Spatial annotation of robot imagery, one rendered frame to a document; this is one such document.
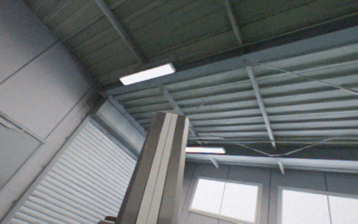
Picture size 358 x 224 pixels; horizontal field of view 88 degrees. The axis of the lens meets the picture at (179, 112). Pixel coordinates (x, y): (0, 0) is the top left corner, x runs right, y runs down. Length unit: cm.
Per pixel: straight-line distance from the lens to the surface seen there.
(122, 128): 508
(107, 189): 548
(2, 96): 461
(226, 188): 605
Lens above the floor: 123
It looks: 36 degrees up
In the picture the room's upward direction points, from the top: 24 degrees clockwise
